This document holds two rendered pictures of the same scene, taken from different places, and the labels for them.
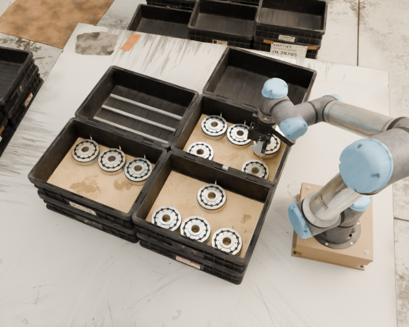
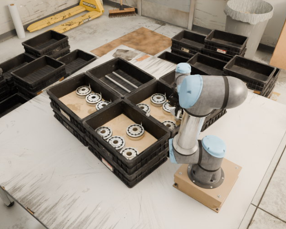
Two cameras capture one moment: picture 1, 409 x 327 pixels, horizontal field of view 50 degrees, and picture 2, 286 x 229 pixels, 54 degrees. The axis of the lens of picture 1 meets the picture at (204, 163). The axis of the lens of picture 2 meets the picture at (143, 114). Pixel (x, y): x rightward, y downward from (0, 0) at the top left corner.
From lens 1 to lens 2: 0.63 m
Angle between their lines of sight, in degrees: 22
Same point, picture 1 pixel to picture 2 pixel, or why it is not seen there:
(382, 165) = (194, 87)
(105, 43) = (129, 55)
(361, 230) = (223, 183)
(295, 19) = (252, 75)
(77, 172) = (74, 100)
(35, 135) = not seen: hidden behind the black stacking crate
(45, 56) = not seen: hidden behind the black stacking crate
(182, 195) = (120, 126)
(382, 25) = not seen: outside the picture
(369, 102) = (273, 121)
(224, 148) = (159, 112)
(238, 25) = (217, 72)
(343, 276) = (200, 211)
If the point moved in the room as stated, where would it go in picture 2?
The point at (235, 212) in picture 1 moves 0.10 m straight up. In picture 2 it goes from (145, 144) to (145, 131)
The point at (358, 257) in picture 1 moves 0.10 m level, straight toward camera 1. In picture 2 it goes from (211, 196) to (193, 203)
